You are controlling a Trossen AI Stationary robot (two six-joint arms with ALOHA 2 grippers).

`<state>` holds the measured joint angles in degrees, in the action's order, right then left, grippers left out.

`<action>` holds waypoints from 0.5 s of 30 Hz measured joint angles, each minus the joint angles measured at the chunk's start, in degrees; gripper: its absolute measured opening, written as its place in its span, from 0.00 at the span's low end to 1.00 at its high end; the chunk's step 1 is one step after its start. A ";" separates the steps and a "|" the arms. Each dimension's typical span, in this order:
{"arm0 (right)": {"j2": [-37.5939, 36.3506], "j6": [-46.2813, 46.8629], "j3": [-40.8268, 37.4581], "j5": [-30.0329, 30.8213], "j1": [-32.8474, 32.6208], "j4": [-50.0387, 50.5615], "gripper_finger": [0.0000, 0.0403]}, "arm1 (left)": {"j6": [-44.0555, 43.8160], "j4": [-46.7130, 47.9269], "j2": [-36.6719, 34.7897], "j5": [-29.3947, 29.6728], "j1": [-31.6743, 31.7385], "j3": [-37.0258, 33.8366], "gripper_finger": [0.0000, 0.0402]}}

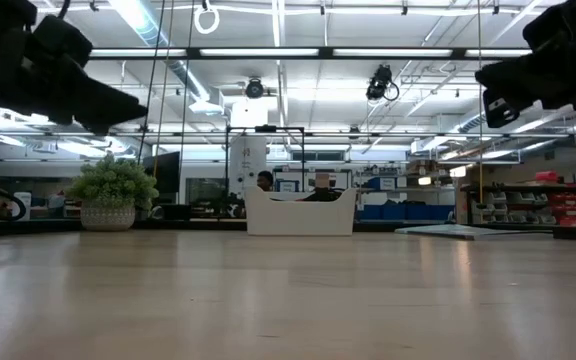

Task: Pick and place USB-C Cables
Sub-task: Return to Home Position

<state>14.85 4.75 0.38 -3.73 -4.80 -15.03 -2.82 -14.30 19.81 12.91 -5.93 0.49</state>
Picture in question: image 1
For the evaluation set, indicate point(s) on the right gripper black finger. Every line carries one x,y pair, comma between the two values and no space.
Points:
499,112
513,80

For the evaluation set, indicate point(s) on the green potted plant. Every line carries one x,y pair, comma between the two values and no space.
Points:
113,185

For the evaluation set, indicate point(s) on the black monitor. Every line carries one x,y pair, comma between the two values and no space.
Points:
163,172

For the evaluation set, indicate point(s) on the blue storage bins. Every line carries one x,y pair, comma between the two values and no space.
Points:
403,211

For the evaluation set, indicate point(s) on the white column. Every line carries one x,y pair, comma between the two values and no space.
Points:
247,160

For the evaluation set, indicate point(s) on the black round ceiling device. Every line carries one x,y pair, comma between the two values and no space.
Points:
254,88

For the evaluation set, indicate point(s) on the overhead light bar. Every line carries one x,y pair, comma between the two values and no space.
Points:
258,52

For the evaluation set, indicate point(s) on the white plastic bin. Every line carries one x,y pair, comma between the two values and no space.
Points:
298,215

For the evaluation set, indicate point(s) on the black overhead camera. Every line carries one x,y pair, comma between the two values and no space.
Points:
380,82

